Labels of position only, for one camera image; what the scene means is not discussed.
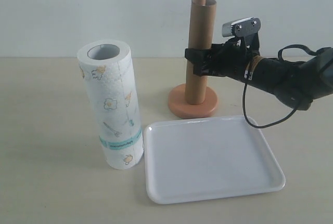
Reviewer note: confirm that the white rectangular tray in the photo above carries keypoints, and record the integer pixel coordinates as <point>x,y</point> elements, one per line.
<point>208,158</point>

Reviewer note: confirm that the wooden paper towel holder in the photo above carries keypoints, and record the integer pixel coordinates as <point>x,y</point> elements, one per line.
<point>179,106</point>

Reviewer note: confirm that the brown cardboard tube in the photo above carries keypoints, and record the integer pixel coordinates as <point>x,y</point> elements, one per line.
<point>201,27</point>

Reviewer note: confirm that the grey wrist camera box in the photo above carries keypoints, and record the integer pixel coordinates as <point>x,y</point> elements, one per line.
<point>241,27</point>

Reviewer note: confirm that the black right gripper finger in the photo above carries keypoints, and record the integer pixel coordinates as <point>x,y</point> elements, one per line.
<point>201,70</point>
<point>197,55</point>

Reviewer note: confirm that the white printed paper towel roll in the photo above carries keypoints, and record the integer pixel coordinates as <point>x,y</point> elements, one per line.
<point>107,70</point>

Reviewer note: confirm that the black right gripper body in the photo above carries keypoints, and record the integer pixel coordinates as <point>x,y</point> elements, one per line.
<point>234,58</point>

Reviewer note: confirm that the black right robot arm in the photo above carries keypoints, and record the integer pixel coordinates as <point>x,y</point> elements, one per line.
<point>294,83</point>

